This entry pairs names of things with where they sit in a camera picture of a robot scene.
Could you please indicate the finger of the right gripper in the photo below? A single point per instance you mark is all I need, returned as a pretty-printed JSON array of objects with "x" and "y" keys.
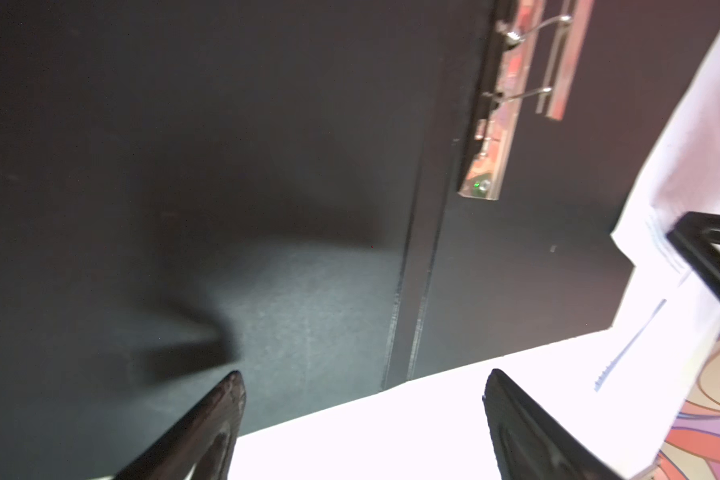
[{"x": 695, "y": 237}]

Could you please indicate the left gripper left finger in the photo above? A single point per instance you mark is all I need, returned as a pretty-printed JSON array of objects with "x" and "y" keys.
[{"x": 201, "y": 444}]

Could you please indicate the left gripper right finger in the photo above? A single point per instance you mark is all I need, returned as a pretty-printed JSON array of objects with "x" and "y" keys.
[{"x": 529, "y": 443}]

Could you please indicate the printed paper sheet back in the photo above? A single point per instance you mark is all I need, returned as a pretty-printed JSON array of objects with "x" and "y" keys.
[{"x": 661, "y": 391}]

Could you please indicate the orange black file folder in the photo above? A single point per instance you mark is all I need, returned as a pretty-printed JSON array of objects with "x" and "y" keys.
[{"x": 193, "y": 187}]

